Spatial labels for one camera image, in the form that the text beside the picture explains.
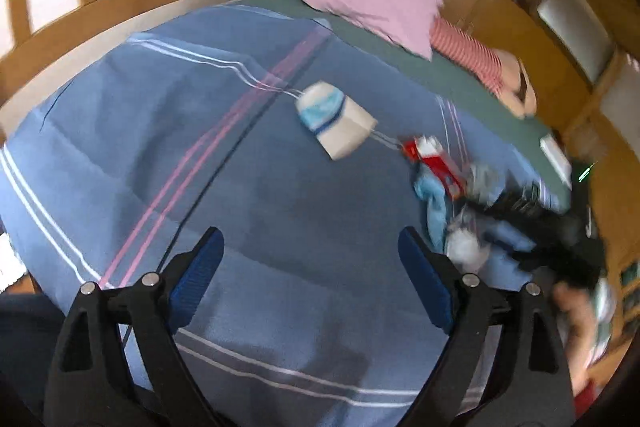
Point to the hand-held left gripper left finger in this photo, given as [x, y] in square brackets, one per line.
[197, 272]

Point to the green woven bed mat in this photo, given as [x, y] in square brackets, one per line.
[390, 62]

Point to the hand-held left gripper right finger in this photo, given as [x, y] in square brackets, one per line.
[425, 282]

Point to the frosted glass window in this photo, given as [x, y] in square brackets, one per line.
[575, 22]

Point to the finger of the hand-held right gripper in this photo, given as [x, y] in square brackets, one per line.
[500, 209]
[510, 244]

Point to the blue checked bed sheet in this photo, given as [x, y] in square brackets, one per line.
[250, 167]

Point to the white and blue paper cup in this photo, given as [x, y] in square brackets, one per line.
[332, 122]

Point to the white flat board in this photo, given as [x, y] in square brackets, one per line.
[555, 157]

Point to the red and white carton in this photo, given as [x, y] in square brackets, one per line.
[435, 163]

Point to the person's leg in dark trousers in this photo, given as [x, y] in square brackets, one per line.
[25, 332]

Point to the plush doll in striped shirt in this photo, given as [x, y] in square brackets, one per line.
[480, 62]

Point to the light blue face mask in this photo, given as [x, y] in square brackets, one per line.
[432, 204]

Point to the person's right hand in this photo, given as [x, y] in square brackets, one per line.
[575, 314]

